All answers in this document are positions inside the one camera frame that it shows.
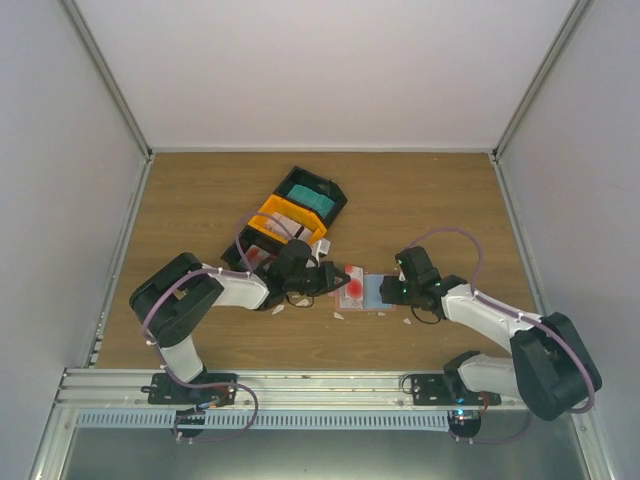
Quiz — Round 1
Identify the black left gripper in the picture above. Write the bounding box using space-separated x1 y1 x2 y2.
286 261 351 297

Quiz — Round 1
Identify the red-white credit card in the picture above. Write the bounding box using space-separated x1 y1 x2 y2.
340 265 364 301

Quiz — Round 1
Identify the yellow bin with white cards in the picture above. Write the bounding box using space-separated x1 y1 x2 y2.
248 194 328 245

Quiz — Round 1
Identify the black bin with red cards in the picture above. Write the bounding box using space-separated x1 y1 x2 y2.
220 226 283 271

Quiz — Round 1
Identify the black bin with teal cards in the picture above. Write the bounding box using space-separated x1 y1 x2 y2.
273 166 348 228

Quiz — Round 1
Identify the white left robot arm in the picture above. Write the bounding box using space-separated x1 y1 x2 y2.
129 239 351 404

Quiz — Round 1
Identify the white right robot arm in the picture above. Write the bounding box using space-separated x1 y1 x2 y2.
379 246 602 421

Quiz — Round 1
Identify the stack of white cards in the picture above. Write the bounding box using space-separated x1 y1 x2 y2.
264 213 312 243

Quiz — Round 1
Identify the stack of red-white cards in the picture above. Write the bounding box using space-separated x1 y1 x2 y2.
240 245 273 269

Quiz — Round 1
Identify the stack of teal cards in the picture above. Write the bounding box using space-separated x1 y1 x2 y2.
286 184 335 217

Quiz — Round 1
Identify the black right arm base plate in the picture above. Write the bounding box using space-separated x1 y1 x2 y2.
399 373 501 408

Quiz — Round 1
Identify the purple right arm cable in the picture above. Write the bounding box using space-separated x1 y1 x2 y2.
399 227 601 414

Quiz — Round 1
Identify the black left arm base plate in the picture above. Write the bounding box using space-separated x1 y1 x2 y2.
140 372 238 406

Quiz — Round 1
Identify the aluminium front rail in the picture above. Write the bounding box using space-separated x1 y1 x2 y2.
55 368 596 409

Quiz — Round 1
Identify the grey slotted cable duct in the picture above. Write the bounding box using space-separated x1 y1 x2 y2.
76 409 449 432

